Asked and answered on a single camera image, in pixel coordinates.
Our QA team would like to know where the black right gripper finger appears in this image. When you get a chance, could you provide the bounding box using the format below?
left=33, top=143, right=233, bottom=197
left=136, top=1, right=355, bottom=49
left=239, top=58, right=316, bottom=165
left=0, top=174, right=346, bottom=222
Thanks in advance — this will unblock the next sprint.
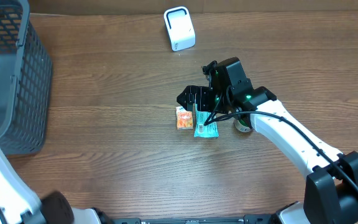
left=196, top=86, right=212, bottom=112
left=177, top=85, right=198, bottom=110

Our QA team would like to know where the orange small packet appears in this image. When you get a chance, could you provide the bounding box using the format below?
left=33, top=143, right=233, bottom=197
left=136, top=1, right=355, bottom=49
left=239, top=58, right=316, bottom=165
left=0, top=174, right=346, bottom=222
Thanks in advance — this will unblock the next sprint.
left=176, top=106, right=193, bottom=129

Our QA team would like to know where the teal snack packet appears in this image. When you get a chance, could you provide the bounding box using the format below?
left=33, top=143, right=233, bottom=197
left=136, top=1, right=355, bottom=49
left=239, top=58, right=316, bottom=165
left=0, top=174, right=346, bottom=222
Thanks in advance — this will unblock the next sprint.
left=194, top=104, right=219, bottom=138

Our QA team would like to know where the green lid jar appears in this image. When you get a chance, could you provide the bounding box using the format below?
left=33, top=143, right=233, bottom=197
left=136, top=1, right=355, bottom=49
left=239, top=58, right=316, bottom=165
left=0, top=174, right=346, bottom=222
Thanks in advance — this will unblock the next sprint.
left=234, top=115, right=253, bottom=133

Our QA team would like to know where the grey plastic mesh basket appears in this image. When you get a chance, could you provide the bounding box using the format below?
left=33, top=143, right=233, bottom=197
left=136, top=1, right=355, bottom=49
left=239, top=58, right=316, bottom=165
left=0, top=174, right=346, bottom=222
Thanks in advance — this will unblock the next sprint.
left=0, top=0, right=53, bottom=155

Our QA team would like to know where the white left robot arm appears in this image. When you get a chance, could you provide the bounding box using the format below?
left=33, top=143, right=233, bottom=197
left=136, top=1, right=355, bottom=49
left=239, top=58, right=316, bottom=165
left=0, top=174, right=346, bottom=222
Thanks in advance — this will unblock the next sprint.
left=0, top=148, right=102, bottom=224

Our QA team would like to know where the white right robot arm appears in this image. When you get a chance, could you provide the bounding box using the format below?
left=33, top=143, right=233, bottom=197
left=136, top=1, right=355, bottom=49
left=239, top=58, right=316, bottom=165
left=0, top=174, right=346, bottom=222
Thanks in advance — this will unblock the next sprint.
left=177, top=85, right=358, bottom=223

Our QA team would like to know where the white barcode scanner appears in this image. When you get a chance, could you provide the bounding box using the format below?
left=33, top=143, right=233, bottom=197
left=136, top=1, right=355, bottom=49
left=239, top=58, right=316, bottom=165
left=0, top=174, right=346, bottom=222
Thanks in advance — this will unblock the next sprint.
left=163, top=6, right=196, bottom=52

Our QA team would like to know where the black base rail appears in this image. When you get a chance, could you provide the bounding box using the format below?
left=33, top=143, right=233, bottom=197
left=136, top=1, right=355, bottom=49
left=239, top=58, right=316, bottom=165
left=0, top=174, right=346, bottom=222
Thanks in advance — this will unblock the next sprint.
left=98, top=212, right=281, bottom=224

